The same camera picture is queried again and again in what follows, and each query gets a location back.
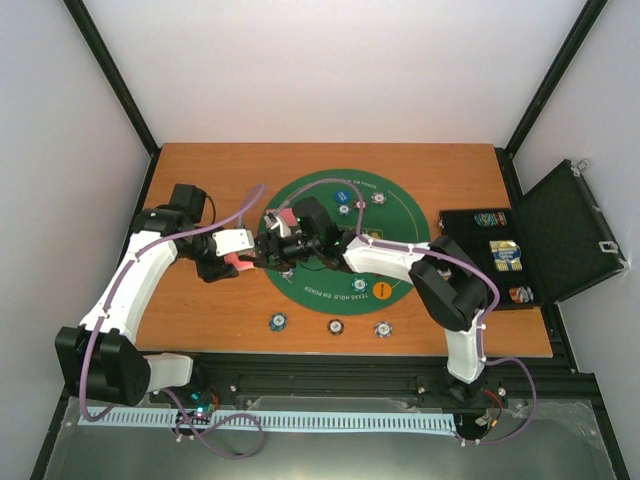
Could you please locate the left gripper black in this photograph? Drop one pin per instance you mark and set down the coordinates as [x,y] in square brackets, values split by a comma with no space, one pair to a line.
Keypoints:
[216,271]

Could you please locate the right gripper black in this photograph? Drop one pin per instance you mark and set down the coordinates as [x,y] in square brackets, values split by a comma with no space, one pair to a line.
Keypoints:
[265,241]

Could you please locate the red playing card deck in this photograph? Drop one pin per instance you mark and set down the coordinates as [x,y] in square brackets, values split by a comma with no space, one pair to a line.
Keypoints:
[240,262]

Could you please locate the red card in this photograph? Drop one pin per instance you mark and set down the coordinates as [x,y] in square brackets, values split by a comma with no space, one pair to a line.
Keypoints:
[288,218]

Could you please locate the teal poker chip stack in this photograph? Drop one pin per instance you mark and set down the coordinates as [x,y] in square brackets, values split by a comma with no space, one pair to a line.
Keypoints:
[278,322]

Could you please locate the blue round blind button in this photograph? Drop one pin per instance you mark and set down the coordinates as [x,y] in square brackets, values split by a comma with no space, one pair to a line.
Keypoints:
[342,197]

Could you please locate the brown poker chip stack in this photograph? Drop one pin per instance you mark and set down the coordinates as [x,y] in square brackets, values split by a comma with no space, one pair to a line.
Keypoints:
[335,327]

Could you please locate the orange round blind button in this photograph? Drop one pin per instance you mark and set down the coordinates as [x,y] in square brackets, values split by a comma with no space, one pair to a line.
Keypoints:
[382,290]

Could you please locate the blue white chip stack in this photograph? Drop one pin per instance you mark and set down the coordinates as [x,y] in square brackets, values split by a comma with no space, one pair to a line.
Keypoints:
[383,329]

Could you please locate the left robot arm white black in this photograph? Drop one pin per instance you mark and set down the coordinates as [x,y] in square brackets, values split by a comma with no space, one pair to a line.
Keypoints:
[125,305]

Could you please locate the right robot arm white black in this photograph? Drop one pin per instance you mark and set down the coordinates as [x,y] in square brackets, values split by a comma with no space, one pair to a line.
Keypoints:
[454,292]

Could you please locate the round green poker mat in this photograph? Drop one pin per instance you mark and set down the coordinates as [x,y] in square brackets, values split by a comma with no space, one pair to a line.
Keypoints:
[400,218]

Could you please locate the metal front plate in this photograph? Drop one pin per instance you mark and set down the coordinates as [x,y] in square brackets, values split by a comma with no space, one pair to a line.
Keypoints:
[546,440]

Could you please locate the chips row in case top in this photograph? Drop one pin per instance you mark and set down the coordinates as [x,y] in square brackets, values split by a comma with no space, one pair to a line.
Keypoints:
[491,219]

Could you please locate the blue white chips in case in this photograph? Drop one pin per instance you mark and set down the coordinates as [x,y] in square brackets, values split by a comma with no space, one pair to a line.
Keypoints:
[506,255]

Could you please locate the mixed chips in case bottom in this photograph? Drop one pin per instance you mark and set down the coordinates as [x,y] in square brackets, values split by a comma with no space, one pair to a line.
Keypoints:
[521,295]

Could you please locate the black poker case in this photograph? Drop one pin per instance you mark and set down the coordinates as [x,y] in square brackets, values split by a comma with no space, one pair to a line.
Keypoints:
[566,244]

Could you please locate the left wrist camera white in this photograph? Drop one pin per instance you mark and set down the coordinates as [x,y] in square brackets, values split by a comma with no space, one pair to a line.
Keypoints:
[228,241]

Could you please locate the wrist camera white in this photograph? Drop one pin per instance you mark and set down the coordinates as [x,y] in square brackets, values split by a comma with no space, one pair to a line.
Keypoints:
[277,225]
[228,241]

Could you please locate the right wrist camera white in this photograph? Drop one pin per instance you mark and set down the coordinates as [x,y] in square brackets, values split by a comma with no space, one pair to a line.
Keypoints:
[277,225]

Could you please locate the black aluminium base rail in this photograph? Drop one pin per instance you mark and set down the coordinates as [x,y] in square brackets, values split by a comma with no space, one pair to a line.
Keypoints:
[235,378]

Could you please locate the light blue cable duct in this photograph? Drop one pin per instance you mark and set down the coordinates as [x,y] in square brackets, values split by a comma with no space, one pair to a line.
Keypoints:
[281,421]

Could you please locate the left black frame post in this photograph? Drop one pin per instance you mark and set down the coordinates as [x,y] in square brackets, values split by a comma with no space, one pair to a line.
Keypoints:
[103,57]

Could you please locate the black frame post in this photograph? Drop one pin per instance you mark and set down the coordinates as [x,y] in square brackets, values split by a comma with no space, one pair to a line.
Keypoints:
[103,57]
[573,41]

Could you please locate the right black frame post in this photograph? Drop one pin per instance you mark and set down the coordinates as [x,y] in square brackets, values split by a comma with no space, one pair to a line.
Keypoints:
[573,41]

